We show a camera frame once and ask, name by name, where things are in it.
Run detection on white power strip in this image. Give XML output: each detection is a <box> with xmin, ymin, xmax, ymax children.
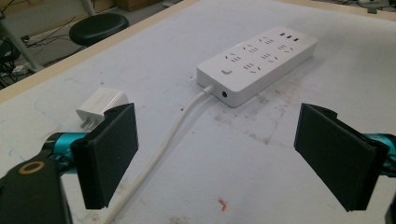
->
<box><xmin>195</xmin><ymin>25</ymin><xmax>319</xmax><ymax>108</ymax></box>

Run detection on cardboard box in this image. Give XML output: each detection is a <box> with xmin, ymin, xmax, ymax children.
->
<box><xmin>115</xmin><ymin>0</ymin><xmax>163</xmax><ymax>13</ymax></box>

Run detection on black round stool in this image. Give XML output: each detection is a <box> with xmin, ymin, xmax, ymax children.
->
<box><xmin>68</xmin><ymin>12</ymin><xmax>131</xmax><ymax>48</ymax></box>

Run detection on white plug adapter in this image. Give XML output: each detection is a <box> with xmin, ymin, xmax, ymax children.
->
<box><xmin>76</xmin><ymin>87</ymin><xmax>130</xmax><ymax>132</ymax></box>

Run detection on grey metal stand leg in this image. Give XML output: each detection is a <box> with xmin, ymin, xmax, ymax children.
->
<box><xmin>0</xmin><ymin>13</ymin><xmax>45</xmax><ymax>73</ymax></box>

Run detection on white power strip cable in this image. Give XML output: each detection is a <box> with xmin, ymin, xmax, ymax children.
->
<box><xmin>100</xmin><ymin>84</ymin><xmax>215</xmax><ymax>224</ymax></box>

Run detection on black floor cables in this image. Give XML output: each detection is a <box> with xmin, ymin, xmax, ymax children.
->
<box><xmin>0</xmin><ymin>15</ymin><xmax>87</xmax><ymax>90</ymax></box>

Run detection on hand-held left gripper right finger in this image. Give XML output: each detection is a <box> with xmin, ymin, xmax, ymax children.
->
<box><xmin>293</xmin><ymin>103</ymin><xmax>396</xmax><ymax>213</ymax></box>

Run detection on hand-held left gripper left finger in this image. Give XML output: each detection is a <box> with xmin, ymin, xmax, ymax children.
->
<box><xmin>43</xmin><ymin>103</ymin><xmax>139</xmax><ymax>210</ymax></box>

